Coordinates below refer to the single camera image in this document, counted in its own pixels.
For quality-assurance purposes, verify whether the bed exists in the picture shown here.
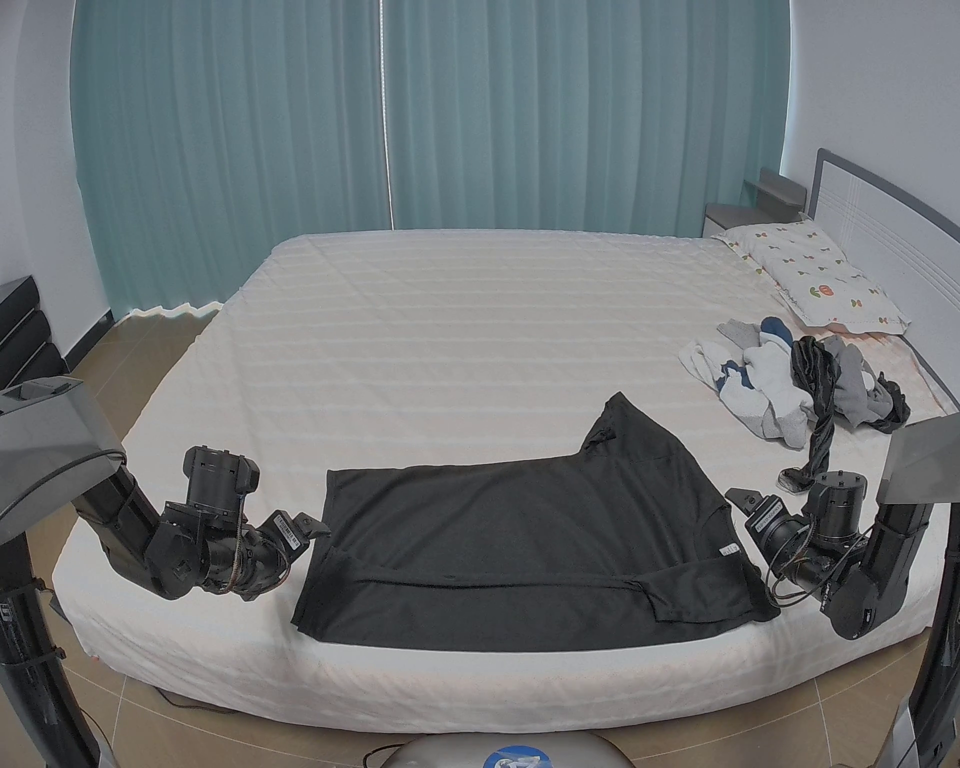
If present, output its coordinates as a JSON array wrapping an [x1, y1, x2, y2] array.
[[52, 147, 960, 740]]

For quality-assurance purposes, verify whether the white printed pillow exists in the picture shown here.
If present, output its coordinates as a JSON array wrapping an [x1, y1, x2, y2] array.
[[712, 221, 912, 335]]

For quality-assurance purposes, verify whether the black chest of drawers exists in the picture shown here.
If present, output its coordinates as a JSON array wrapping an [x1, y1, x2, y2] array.
[[0, 276, 72, 391]]

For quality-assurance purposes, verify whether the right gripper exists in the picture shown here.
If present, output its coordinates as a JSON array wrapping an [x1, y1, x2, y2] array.
[[725, 487, 819, 588]]

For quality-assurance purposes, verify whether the blue-green curtain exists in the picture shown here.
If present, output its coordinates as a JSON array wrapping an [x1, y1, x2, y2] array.
[[69, 0, 395, 320], [382, 0, 792, 240]]

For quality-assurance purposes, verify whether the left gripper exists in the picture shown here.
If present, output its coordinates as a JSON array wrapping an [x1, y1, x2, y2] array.
[[238, 510, 333, 599]]

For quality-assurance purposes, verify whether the pile of clothes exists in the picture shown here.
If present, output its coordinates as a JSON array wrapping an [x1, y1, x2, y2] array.
[[678, 315, 912, 495]]

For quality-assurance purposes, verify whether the grey bedside table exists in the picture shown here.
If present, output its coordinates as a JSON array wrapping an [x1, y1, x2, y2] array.
[[703, 166, 815, 240]]

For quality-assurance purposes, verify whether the black T-shirt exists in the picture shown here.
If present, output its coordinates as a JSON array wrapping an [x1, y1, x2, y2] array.
[[291, 391, 783, 646]]

